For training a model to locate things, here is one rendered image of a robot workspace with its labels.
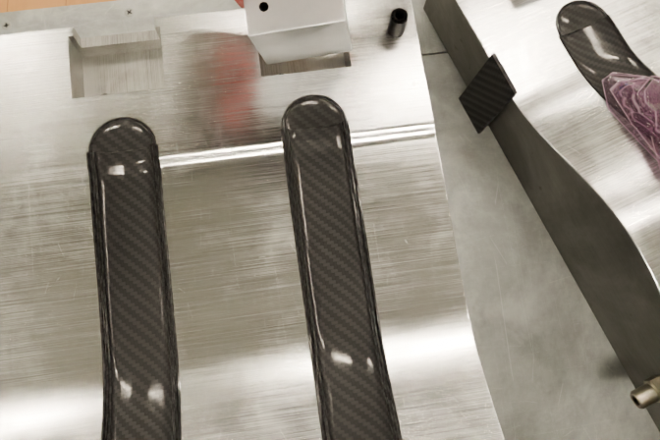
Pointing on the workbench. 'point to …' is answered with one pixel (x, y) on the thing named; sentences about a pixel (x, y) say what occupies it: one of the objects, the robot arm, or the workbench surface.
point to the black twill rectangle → (487, 93)
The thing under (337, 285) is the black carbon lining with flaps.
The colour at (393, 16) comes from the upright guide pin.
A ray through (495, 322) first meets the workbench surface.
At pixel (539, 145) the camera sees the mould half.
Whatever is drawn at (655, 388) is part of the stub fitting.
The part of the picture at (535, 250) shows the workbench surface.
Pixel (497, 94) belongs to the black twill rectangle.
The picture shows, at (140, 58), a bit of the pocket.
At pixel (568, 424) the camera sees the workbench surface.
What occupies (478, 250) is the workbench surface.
